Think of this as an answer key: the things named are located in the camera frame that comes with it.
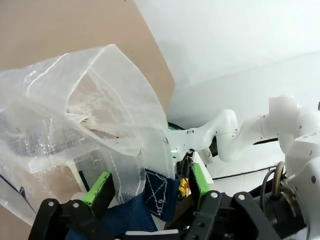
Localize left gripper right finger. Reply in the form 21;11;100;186
188;162;279;240

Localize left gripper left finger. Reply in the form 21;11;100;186
27;171;114;240

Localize clear shopping bag navy handles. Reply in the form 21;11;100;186
0;43;181;240

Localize small yellow item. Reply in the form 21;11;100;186
178;178;190;199

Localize brown cardboard box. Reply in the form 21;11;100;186
29;149;85;201

